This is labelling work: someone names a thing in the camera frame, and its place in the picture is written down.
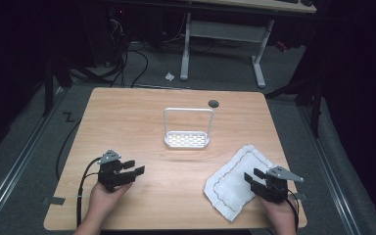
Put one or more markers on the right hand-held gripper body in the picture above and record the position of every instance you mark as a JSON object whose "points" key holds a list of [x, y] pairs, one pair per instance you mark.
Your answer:
{"points": [[274, 184]]}

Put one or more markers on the person's right hand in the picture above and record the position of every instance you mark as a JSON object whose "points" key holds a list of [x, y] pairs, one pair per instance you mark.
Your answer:
{"points": [[279, 212]]}

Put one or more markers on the person's left hand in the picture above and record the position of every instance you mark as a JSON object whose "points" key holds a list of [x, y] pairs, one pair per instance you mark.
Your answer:
{"points": [[105, 197]]}

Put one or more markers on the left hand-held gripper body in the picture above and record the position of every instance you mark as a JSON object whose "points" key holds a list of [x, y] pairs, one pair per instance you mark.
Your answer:
{"points": [[111, 172]]}

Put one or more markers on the crumpled white paper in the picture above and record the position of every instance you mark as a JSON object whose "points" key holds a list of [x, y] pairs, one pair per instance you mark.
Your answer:
{"points": [[169, 76]]}

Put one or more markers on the round grey table grommet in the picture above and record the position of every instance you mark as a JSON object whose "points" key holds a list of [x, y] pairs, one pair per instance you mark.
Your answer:
{"points": [[213, 104]]}

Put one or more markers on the white-framed desk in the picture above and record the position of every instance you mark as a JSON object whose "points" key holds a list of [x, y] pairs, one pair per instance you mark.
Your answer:
{"points": [[228, 32]]}

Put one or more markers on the dark metal stand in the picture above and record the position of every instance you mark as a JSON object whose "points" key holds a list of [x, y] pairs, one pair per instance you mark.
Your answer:
{"points": [[48, 88], [313, 101]]}

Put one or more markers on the grey tape strip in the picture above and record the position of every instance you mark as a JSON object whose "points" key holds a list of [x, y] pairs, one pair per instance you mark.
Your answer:
{"points": [[300, 196], [55, 200]]}

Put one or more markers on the white folded cloth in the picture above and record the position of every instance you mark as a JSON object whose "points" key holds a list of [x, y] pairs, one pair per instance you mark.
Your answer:
{"points": [[238, 182]]}

